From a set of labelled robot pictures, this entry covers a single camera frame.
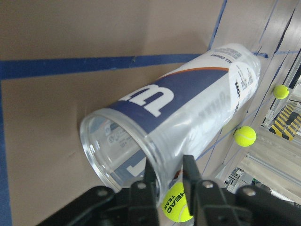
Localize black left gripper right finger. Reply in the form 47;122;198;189
182;155;201;200

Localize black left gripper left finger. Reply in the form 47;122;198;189
143;159;156;188

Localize clear tennis ball can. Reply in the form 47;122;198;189
80;43;261;191

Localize Wilson tennis ball near table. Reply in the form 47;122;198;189
161;182;193;223

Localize middle yellow tennis ball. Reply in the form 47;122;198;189
234;126;257;147

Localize far Head tennis ball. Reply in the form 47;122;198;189
273;85;289;99

